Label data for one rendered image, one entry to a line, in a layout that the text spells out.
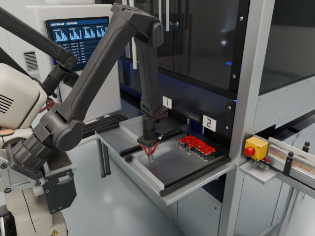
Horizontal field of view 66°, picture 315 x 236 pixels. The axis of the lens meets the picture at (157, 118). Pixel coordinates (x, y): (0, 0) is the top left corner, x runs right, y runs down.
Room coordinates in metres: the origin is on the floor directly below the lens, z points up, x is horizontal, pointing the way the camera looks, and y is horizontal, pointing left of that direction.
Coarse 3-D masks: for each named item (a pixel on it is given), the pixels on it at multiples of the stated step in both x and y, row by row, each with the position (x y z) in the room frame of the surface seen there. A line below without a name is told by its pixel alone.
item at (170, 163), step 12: (168, 144) 1.08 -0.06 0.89; (132, 156) 0.96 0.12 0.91; (144, 156) 0.99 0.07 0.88; (156, 156) 0.99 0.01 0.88; (168, 156) 0.98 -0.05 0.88; (180, 156) 0.98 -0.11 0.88; (192, 156) 0.98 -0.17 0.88; (144, 168) 0.87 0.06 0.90; (156, 168) 0.89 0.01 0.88; (168, 168) 0.89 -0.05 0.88; (180, 168) 0.89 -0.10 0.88; (192, 168) 0.89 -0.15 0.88; (204, 168) 0.87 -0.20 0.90; (156, 180) 0.79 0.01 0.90; (168, 180) 0.81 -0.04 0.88; (180, 180) 0.79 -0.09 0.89
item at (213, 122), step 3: (204, 117) 1.09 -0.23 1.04; (207, 117) 1.08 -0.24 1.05; (204, 120) 1.09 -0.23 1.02; (207, 120) 1.08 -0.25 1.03; (213, 120) 1.04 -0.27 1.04; (204, 123) 1.09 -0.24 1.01; (213, 123) 1.04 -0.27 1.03; (207, 126) 1.07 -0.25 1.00; (210, 126) 1.06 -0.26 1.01; (213, 126) 1.04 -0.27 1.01; (210, 129) 1.05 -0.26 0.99; (213, 129) 1.04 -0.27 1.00
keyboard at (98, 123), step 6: (114, 114) 1.60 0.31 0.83; (120, 114) 1.60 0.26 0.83; (102, 120) 1.50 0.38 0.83; (108, 120) 1.50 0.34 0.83; (114, 120) 1.50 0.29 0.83; (120, 120) 1.51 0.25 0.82; (90, 126) 1.42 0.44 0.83; (96, 126) 1.42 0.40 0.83; (102, 126) 1.41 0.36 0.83; (84, 132) 1.34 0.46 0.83; (90, 132) 1.34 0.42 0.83; (84, 138) 1.30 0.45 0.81
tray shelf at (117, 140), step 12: (108, 132) 1.24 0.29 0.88; (120, 132) 1.24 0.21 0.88; (192, 132) 1.23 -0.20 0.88; (108, 144) 1.11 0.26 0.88; (120, 144) 1.11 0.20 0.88; (132, 144) 1.11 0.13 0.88; (216, 144) 1.09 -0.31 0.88; (216, 156) 0.98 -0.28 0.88; (132, 168) 0.90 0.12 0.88; (228, 168) 0.89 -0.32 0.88; (144, 180) 0.82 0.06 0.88; (204, 180) 0.81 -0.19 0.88; (156, 192) 0.74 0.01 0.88; (180, 192) 0.74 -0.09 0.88; (168, 204) 0.69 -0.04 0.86
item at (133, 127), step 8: (128, 120) 1.33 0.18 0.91; (136, 120) 1.37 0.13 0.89; (168, 120) 1.38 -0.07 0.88; (176, 120) 1.38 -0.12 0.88; (128, 128) 1.28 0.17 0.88; (136, 128) 1.28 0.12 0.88; (160, 128) 1.28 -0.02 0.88; (168, 128) 1.27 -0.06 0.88; (176, 128) 1.22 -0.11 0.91; (184, 128) 1.25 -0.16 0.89; (136, 136) 1.14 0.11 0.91
